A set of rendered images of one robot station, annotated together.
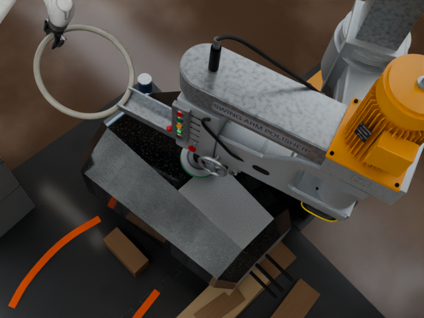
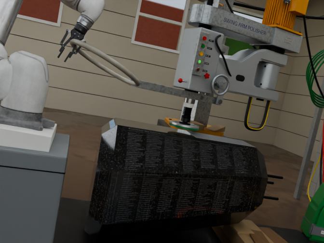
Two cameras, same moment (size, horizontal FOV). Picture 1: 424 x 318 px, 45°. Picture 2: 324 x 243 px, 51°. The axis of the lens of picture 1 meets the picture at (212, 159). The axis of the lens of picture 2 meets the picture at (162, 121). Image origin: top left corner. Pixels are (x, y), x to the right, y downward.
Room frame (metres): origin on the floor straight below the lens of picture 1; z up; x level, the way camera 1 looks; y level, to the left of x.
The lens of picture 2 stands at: (-0.39, 1.94, 1.12)
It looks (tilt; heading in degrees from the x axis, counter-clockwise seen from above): 7 degrees down; 313
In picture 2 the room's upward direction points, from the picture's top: 11 degrees clockwise
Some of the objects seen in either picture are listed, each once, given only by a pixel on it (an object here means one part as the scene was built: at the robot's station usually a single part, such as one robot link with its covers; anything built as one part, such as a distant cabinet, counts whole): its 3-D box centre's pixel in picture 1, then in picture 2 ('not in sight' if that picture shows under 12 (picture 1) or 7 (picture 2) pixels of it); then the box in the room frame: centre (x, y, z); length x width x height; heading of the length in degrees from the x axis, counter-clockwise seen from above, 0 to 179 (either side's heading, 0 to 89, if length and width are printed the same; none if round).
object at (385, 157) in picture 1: (394, 120); (283, 6); (0.92, -0.57, 1.88); 0.31 x 0.28 x 0.40; 162
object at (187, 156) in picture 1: (200, 157); (184, 124); (1.13, 0.06, 0.85); 0.21 x 0.21 x 0.01
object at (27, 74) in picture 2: not in sight; (24, 80); (0.90, 1.36, 1.02); 0.18 x 0.16 x 0.22; 42
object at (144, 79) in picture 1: (144, 83); not in sight; (2.00, 0.59, 0.08); 0.10 x 0.10 x 0.13
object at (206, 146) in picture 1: (222, 123); (206, 65); (1.11, -0.02, 1.30); 0.36 x 0.22 x 0.45; 72
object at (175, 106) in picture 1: (180, 122); (199, 53); (1.05, 0.16, 1.35); 0.08 x 0.03 x 0.28; 72
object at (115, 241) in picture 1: (126, 252); not in sight; (0.75, 0.43, 0.07); 0.30 x 0.12 x 0.12; 55
